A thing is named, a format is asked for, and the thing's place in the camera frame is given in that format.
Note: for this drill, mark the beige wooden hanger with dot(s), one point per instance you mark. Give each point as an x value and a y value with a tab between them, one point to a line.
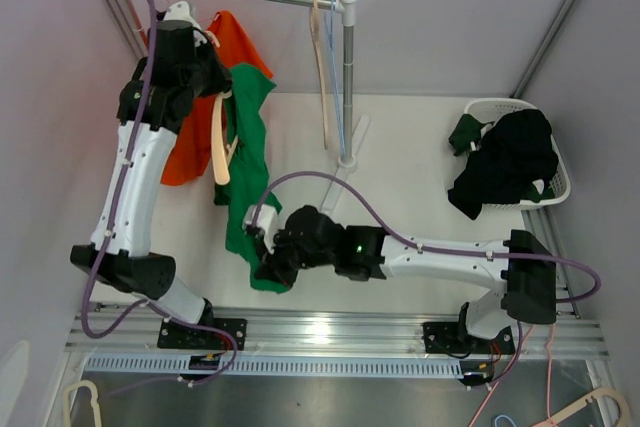
221	152
314	26

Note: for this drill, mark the beige hanger on floor right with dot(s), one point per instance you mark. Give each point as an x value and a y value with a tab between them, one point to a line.
592	398

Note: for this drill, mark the bright green t shirt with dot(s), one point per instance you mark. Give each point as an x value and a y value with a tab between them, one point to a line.
249	175

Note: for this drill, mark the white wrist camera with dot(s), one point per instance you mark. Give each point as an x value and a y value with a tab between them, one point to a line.
261	222
178	17

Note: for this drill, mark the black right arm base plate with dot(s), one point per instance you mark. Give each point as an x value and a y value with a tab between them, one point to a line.
447	338

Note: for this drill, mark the black t shirt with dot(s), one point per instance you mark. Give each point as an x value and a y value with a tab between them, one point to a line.
505	162

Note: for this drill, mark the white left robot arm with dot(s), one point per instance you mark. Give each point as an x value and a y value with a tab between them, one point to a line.
181	66

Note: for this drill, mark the orange tank top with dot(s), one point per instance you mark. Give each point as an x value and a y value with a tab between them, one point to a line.
191	154

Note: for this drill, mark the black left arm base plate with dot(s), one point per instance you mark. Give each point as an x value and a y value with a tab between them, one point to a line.
174	336

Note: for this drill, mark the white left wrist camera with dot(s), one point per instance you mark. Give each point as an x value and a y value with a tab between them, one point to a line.
178	17

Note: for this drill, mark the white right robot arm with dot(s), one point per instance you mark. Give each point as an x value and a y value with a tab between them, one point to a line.
517	274

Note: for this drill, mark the light blue wire hanger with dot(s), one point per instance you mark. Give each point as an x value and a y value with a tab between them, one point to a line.
330	37

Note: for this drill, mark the white metal clothes rack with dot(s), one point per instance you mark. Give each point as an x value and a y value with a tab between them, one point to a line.
354	133

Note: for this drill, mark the green and white t shirt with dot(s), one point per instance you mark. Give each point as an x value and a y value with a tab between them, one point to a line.
465	134

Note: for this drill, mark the blue hanger on floor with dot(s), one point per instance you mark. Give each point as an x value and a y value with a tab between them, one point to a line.
503	420

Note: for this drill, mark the white slotted cable duct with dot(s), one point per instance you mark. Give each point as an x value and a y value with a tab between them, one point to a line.
294	366

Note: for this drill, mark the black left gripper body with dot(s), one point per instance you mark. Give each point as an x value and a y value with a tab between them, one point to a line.
205	76

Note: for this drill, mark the aluminium mounting rail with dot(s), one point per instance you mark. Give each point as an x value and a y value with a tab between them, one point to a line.
328	334

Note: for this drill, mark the pink hanger on floor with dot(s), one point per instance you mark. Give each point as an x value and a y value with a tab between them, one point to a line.
491	390

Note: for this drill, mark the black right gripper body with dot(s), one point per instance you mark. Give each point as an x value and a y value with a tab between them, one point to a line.
288	259

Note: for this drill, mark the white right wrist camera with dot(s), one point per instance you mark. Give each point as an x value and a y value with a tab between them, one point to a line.
261	222

